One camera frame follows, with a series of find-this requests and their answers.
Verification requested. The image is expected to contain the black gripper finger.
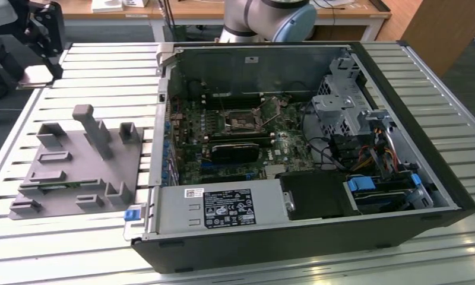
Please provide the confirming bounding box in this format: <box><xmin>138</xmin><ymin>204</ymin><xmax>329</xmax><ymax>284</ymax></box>
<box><xmin>23</xmin><ymin>18</ymin><xmax>46</xmax><ymax>58</ymax></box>
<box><xmin>36</xmin><ymin>1</ymin><xmax>67</xmax><ymax>81</ymax></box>

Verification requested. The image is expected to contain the silver CPU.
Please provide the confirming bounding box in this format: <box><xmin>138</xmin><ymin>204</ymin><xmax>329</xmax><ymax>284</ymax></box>
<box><xmin>16</xmin><ymin>65</ymin><xmax>59</xmax><ymax>89</ymax></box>

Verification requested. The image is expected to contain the metal socket cover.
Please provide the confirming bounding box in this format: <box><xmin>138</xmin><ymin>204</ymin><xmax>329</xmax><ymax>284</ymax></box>
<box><xmin>253</xmin><ymin>95</ymin><xmax>294</xmax><ymax>126</ymax></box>

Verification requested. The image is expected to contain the CPU socket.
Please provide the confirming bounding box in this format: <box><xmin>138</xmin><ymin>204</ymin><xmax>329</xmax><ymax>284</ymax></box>
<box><xmin>218</xmin><ymin>109</ymin><xmax>270</xmax><ymax>134</ymax></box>

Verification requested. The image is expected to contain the wooden desk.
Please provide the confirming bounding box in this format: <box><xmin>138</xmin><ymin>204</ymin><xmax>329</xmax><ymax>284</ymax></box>
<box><xmin>59</xmin><ymin>0</ymin><xmax>393</xmax><ymax>42</ymax></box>

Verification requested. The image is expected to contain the grey parts rack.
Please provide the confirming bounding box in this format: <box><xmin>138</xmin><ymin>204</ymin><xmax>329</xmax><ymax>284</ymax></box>
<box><xmin>7</xmin><ymin>103</ymin><xmax>147</xmax><ymax>221</ymax></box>

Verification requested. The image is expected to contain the green RAM stick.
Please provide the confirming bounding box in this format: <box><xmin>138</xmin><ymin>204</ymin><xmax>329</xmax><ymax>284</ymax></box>
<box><xmin>38</xmin><ymin>182</ymin><xmax>85</xmax><ymax>189</ymax></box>

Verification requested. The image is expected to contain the black graphics card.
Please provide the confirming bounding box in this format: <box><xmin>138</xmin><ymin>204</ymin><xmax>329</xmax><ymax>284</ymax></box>
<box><xmin>207</xmin><ymin>141</ymin><xmax>262</xmax><ymax>165</ymax></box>

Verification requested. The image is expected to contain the blue case latch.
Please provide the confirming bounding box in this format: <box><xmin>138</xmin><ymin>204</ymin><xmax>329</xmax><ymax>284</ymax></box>
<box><xmin>125</xmin><ymin>208</ymin><xmax>143</xmax><ymax>223</ymax></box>

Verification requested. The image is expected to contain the silver power supply unit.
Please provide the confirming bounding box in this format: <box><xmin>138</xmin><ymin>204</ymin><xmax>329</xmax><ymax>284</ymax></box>
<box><xmin>154</xmin><ymin>179</ymin><xmax>292</xmax><ymax>236</ymax></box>

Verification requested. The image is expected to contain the silver heat sink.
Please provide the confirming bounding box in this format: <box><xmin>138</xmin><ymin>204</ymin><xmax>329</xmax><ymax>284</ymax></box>
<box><xmin>265</xmin><ymin>165</ymin><xmax>290</xmax><ymax>176</ymax></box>

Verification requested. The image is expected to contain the green motherboard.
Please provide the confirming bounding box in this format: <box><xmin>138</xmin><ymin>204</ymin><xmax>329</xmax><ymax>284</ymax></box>
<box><xmin>165</xmin><ymin>94</ymin><xmax>321</xmax><ymax>187</ymax></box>

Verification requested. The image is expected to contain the metal drive cage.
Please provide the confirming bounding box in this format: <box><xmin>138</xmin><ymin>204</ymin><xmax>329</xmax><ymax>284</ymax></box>
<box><xmin>309</xmin><ymin>57</ymin><xmax>394</xmax><ymax>140</ymax></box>

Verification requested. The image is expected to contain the black plastic shroud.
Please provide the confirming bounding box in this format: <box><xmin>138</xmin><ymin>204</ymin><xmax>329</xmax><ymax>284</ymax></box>
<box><xmin>278</xmin><ymin>170</ymin><xmax>362</xmax><ymax>221</ymax></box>

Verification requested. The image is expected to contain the black PC case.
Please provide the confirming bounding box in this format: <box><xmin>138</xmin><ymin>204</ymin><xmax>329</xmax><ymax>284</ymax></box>
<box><xmin>130</xmin><ymin>40</ymin><xmax>475</xmax><ymax>274</ymax></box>

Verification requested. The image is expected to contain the blue disk carrier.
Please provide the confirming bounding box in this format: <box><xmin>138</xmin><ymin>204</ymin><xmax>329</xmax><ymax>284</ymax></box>
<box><xmin>346</xmin><ymin>175</ymin><xmax>378</xmax><ymax>193</ymax></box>

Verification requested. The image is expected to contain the wooden cabinet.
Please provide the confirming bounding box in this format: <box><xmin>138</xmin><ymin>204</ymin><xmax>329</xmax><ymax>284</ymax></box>
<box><xmin>374</xmin><ymin>0</ymin><xmax>475</xmax><ymax>78</ymax></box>

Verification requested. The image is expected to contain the metal disk bay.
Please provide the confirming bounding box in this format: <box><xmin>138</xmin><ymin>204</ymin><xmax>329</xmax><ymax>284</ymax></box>
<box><xmin>342</xmin><ymin>170</ymin><xmax>438</xmax><ymax>216</ymax></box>

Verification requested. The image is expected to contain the thin black cable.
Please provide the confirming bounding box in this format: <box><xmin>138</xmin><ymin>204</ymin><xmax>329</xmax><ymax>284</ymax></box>
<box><xmin>161</xmin><ymin>0</ymin><xmax>186</xmax><ymax>30</ymax></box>

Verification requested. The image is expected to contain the yellow red wire bundle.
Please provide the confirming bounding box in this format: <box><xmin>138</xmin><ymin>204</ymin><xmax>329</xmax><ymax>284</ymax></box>
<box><xmin>350</xmin><ymin>126</ymin><xmax>405</xmax><ymax>175</ymax></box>

